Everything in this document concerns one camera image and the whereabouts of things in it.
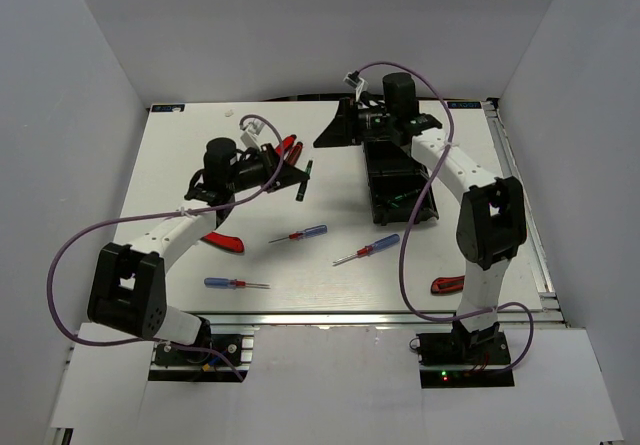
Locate red black cutter right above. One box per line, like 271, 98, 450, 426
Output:
430, 276, 465, 295

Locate blue handled screwdriver bottom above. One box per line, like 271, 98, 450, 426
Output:
203, 277, 270, 289

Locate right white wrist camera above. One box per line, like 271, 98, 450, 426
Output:
343, 70, 368, 94

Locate green black precision screwdriver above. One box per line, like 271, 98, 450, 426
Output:
390, 189, 421, 204

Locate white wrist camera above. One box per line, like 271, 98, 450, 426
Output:
239, 118, 265, 150
343, 70, 368, 94

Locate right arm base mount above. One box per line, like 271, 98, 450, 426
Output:
409, 325, 515, 389

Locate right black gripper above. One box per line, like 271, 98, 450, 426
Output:
313, 98, 396, 149

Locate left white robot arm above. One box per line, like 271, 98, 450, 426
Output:
87, 138, 309, 364

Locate blue handled screwdriver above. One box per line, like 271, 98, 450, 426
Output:
269, 224, 328, 244
203, 277, 270, 289
332, 234, 400, 266

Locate blue label sticker right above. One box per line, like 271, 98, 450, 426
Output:
447, 101, 483, 110

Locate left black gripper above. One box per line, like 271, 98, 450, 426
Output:
225, 143, 308, 194

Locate blue label sticker left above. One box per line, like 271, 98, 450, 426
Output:
150, 104, 185, 113

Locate black three-compartment tray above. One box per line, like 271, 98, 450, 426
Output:
363, 140, 429, 226

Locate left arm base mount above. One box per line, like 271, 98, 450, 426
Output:
148, 327, 255, 383

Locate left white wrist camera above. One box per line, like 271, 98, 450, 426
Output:
239, 118, 265, 150

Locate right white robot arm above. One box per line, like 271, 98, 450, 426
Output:
313, 72, 527, 364

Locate red box cutter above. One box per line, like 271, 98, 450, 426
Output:
200, 232, 245, 254

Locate blue label sticker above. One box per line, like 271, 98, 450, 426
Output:
150, 104, 185, 113
447, 101, 483, 110

